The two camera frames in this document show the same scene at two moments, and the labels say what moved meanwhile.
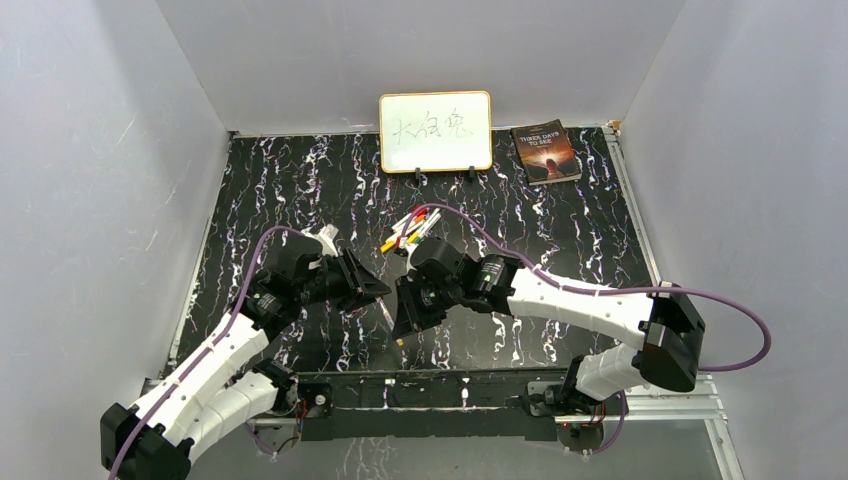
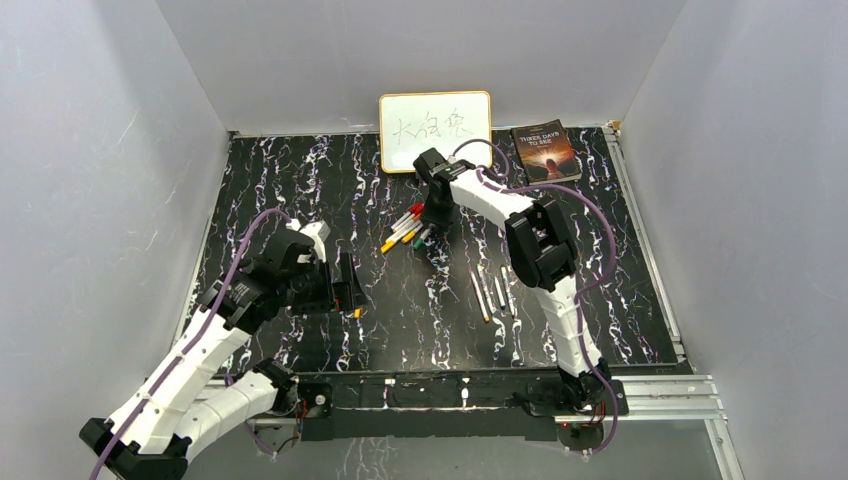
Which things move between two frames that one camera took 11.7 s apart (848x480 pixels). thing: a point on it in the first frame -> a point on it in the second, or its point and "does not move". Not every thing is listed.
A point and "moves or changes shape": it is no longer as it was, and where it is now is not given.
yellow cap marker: x=387 y=316 moves or changes shape
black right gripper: x=410 y=317 -> x=430 y=217
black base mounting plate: x=351 y=405 does not move
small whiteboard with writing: x=435 y=131 does not move
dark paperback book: x=545 y=152 does not move
